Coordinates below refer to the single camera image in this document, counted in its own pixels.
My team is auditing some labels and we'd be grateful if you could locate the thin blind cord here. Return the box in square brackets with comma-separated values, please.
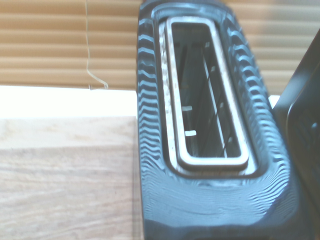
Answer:
[84, 0, 109, 91]

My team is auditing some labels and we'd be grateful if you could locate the black single-slot toaster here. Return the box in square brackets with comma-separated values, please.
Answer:
[134, 0, 301, 240]

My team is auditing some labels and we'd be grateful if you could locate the wide beige window blind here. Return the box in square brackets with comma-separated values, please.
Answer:
[0, 0, 320, 97]

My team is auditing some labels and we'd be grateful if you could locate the white window sill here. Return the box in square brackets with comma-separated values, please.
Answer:
[0, 84, 281, 120]

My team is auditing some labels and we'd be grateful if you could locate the black box-shaped oven appliance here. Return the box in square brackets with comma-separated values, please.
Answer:
[272, 29, 320, 240]

